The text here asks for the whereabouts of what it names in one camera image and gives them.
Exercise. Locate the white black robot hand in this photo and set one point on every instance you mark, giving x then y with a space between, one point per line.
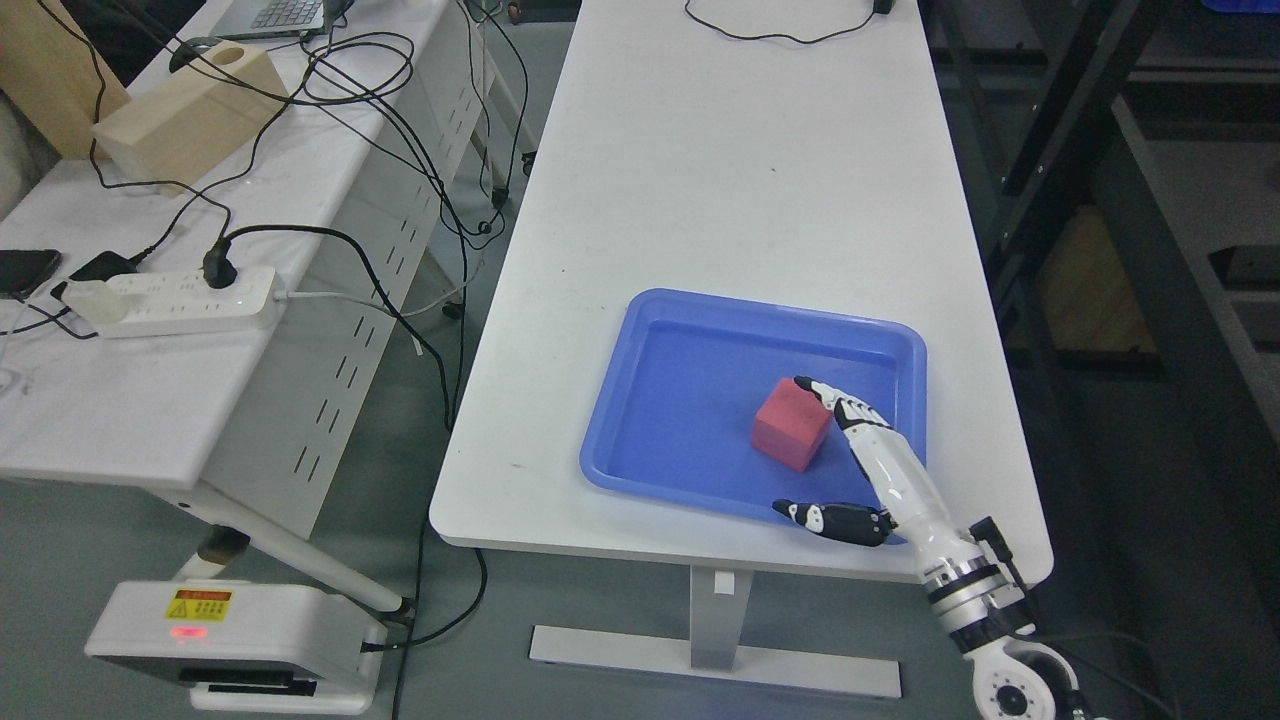
911 505

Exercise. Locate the pink foam block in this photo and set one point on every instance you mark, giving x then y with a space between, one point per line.
790 425

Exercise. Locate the blue plastic tray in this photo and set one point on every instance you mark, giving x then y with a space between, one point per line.
688 374

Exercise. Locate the black metal shelf right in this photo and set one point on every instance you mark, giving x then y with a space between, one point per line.
1120 163

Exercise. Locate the wooden block with hole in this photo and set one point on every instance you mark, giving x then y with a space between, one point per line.
177 132

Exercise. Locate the white table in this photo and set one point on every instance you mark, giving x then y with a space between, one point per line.
790 152

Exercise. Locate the white machine base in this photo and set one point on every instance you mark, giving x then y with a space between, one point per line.
245 647

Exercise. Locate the white perforated desk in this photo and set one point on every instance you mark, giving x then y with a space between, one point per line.
236 404

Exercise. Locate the white power strip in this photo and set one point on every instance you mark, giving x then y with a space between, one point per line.
164 303

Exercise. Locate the laptop computer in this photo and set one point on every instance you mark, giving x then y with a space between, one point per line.
244 20

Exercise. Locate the black smartphone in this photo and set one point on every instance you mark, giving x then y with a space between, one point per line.
23 271

